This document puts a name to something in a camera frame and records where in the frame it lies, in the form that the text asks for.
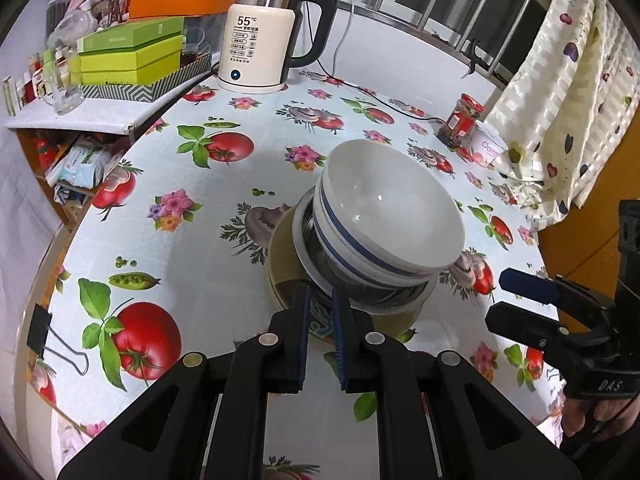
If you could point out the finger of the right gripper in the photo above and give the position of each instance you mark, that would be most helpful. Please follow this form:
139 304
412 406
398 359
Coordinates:
536 331
560 292

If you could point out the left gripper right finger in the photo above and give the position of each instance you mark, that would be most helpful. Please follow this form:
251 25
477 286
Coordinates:
369 361

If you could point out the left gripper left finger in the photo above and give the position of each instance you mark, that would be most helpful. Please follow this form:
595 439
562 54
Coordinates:
272 362

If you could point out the tan plate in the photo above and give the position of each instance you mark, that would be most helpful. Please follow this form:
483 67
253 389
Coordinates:
285 273

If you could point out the stainless steel bowl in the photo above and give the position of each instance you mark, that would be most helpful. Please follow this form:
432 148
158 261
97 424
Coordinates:
326 274

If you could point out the white blue-striped bowl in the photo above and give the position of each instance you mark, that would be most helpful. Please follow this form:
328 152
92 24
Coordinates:
389 209
358 268

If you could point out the person's right hand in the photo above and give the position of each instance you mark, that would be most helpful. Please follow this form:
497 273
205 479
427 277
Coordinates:
616 416

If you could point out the wooden cabinet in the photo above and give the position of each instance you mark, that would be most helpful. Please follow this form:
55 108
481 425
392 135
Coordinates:
583 247

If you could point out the white yogurt tub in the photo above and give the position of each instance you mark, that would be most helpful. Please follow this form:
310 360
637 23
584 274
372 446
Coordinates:
485 144

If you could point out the fruit-pattern tablecloth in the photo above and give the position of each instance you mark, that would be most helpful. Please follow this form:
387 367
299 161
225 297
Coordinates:
171 255

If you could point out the cream heart-pattern curtain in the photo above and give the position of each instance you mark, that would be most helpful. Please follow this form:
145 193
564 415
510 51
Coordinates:
567 108

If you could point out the red-lidded sauce jar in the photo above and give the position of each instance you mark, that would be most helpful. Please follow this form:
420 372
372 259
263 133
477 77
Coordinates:
461 121

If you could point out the black binder clip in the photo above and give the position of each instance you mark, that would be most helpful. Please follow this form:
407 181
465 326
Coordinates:
45 341

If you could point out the zigzag pattern box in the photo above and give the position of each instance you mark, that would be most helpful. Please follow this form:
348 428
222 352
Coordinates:
148 93

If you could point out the white electric kettle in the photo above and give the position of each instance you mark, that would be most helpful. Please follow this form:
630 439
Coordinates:
258 43

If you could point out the green gift boxes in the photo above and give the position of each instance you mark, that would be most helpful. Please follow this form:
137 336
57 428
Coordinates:
137 52

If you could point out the glass mug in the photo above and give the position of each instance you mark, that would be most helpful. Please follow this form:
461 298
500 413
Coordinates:
54 87

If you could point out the orange box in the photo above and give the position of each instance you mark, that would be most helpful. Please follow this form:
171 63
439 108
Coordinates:
139 9

